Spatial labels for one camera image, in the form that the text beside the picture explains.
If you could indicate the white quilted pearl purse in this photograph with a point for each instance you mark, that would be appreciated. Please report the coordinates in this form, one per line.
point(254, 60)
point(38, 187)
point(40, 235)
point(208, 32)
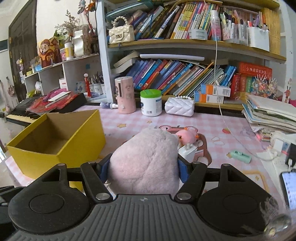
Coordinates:
point(181, 105)

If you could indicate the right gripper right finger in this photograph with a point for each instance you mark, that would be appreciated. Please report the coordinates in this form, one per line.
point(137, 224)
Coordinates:
point(192, 177)

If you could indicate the white charger plug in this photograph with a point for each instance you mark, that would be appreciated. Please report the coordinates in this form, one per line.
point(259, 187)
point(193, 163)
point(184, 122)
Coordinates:
point(188, 152)

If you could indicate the pink cylindrical humidifier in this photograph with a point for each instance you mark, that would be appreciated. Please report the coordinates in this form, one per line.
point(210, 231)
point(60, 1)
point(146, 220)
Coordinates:
point(125, 95)

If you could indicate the smartphone lit screen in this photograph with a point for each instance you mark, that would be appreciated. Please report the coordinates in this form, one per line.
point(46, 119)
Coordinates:
point(288, 186)

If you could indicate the cream pearl handle handbag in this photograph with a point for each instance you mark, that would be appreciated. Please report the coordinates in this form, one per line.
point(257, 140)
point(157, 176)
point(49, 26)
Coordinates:
point(121, 34)

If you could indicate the red packets pile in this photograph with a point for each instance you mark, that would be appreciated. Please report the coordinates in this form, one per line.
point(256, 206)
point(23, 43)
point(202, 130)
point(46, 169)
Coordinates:
point(55, 100)

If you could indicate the white cubby shelf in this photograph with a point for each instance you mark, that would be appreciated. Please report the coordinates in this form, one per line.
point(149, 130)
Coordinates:
point(71, 71)

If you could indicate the fortune god figure box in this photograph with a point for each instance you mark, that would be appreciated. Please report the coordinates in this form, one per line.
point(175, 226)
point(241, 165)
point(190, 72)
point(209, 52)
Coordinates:
point(49, 52)

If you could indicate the white wooden bookshelf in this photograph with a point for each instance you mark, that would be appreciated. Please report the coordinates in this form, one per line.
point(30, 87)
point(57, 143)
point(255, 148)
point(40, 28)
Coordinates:
point(109, 52)

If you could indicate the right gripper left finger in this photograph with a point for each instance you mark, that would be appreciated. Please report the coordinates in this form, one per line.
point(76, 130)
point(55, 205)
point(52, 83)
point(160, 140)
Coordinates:
point(94, 175)

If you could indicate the white power strip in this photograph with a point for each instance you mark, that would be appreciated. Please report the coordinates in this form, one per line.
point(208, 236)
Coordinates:
point(281, 142)

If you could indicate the white pen holder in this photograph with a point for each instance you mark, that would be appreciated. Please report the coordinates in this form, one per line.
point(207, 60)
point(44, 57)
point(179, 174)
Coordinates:
point(258, 38)

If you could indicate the lower orange white box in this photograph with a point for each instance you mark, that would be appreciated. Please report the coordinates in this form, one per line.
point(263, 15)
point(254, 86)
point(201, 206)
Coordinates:
point(207, 98)

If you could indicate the upper orange white box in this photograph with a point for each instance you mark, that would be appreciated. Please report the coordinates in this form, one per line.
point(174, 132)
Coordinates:
point(215, 90)

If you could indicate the dark wooden door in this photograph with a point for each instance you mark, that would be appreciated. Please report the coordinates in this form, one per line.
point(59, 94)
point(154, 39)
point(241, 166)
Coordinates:
point(22, 44)

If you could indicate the red santa pen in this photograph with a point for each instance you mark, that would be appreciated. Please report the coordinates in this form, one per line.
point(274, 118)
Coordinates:
point(87, 85)

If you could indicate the pink plush bird toy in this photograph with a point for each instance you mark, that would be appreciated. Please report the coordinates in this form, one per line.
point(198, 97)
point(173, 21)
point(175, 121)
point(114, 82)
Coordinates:
point(187, 137)

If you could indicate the mint green small gadget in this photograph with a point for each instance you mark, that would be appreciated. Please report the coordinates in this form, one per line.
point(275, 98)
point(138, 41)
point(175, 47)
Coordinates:
point(238, 155)

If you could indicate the white yellow label bottle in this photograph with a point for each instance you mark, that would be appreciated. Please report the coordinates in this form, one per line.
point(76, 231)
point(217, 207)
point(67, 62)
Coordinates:
point(69, 51)

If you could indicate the stack of paper books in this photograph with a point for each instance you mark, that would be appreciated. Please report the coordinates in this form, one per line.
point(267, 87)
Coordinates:
point(269, 114)

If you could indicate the orange white box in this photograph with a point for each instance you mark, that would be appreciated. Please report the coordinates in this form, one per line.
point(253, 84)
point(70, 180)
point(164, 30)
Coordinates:
point(207, 98)
point(215, 90)

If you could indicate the yellow cardboard box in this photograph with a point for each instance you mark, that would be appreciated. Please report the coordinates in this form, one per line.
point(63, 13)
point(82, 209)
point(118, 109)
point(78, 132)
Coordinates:
point(54, 138)

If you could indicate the black electronic keyboard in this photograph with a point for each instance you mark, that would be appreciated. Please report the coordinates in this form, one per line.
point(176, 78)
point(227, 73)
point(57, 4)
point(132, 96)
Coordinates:
point(20, 116)

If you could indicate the pink fluffy plush pouch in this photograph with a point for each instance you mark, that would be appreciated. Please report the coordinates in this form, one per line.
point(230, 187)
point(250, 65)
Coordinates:
point(146, 164)

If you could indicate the red dictionary box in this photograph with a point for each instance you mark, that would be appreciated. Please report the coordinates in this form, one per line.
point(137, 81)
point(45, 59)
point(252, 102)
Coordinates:
point(250, 69)

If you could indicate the white jar green lid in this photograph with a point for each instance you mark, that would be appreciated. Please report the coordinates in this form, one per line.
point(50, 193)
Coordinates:
point(151, 102)

